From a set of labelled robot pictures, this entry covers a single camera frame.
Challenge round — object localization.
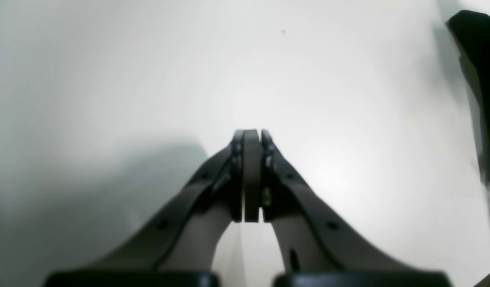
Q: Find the black T-shirt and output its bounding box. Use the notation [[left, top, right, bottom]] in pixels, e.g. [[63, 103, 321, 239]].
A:
[[447, 10, 490, 182]]

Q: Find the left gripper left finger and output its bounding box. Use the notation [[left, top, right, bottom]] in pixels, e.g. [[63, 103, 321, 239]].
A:
[[89, 130, 253, 272]]

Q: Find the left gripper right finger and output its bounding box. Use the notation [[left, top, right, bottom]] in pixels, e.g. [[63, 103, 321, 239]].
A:
[[252, 129, 413, 272]]

